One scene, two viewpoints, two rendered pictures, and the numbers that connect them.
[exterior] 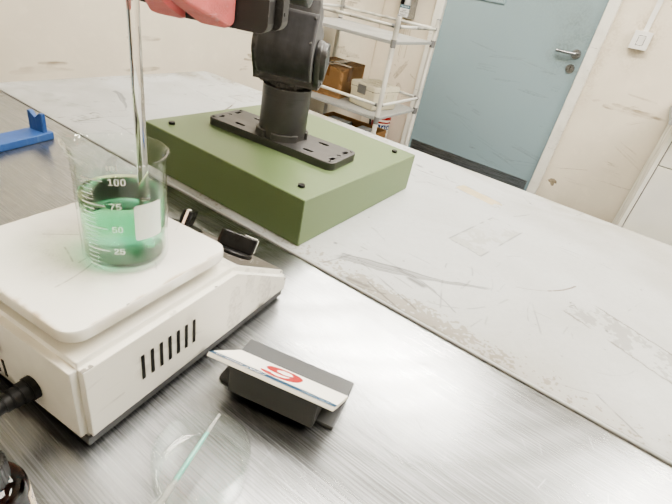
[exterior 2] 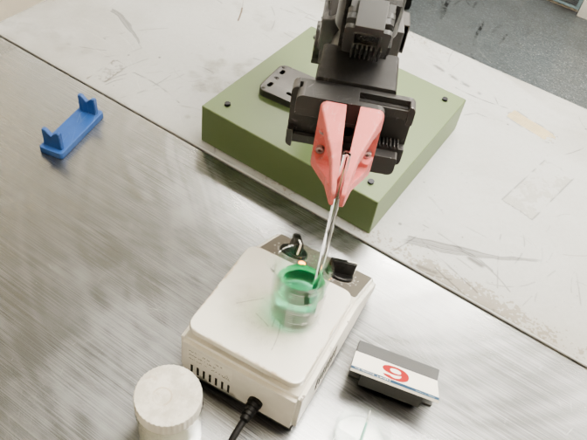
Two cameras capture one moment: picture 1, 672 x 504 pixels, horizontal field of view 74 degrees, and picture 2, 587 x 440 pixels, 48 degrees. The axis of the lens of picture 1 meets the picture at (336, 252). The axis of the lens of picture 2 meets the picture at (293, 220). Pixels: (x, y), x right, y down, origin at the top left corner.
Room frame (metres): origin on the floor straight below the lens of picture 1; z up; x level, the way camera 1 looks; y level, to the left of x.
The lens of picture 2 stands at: (-0.13, 0.16, 1.50)
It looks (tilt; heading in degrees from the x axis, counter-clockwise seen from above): 47 degrees down; 358
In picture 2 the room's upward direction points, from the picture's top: 10 degrees clockwise
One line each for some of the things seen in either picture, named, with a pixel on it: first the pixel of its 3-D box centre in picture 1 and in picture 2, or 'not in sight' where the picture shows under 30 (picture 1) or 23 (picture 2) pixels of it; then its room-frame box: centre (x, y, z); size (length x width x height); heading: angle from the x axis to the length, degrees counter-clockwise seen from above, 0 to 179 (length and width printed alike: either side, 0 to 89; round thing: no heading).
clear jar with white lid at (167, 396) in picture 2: not in sight; (169, 415); (0.13, 0.23, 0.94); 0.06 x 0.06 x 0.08
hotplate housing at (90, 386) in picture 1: (134, 287); (281, 317); (0.25, 0.14, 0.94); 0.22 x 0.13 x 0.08; 157
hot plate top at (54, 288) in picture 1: (96, 251); (272, 312); (0.23, 0.15, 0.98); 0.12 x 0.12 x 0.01; 67
